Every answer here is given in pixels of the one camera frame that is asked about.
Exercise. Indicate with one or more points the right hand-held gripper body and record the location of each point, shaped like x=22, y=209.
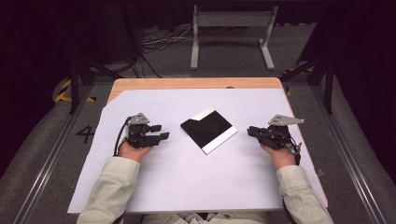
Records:
x=275, y=137

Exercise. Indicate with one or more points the white table sheet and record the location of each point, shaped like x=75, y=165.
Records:
x=186, y=180

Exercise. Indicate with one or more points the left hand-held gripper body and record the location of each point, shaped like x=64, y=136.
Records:
x=140, y=137

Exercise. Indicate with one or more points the black metal stand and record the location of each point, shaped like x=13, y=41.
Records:
x=74, y=84
x=327, y=84

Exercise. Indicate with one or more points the aluminium floor rail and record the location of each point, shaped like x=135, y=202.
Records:
x=348, y=161
x=46, y=174

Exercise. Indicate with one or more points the grey metal stand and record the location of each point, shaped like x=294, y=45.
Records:
x=232, y=19

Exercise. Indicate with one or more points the person's left hand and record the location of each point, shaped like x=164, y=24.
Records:
x=134, y=152

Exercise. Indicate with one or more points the person's right hand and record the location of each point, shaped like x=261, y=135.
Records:
x=281, y=157

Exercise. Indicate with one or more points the yellow black floor tape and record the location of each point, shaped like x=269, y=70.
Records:
x=63, y=91

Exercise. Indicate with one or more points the wooden table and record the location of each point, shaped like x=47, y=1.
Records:
x=193, y=83

